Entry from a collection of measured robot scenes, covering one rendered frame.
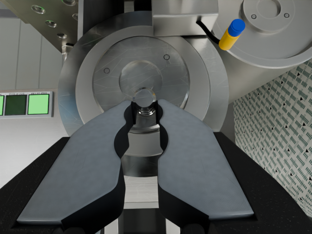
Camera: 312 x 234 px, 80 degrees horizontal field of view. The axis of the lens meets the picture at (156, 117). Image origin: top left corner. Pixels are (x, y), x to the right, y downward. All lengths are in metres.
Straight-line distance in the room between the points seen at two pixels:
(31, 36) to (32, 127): 1.72
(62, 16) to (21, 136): 0.32
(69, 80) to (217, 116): 0.13
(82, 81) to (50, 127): 0.40
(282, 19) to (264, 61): 0.05
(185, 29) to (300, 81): 0.16
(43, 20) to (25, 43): 1.74
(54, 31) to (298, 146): 0.52
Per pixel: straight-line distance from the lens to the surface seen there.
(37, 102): 0.59
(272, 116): 0.32
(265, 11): 0.23
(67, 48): 0.58
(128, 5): 0.64
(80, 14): 0.22
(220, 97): 0.17
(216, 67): 0.18
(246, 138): 0.39
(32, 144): 0.59
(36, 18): 0.51
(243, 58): 0.19
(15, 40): 2.30
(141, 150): 0.15
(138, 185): 0.50
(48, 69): 2.05
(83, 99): 0.17
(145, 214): 0.60
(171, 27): 0.17
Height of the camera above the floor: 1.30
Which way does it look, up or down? 8 degrees down
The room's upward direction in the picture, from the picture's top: 178 degrees clockwise
